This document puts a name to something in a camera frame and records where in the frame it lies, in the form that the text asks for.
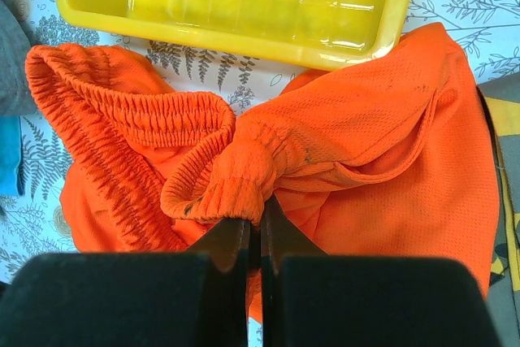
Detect grey shorts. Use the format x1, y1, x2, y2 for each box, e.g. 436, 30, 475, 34
0, 2, 37, 116

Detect orange red shorts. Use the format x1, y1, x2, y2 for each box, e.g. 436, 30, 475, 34
24, 21, 501, 322

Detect yellow plastic bin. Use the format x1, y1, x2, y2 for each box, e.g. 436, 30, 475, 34
57, 0, 410, 71

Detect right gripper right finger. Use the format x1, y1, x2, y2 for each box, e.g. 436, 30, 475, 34
261, 197, 501, 346

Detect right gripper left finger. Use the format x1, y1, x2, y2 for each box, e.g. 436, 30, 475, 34
1, 219, 250, 346

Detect light blue shorts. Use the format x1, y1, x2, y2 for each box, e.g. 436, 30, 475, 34
0, 116, 24, 197

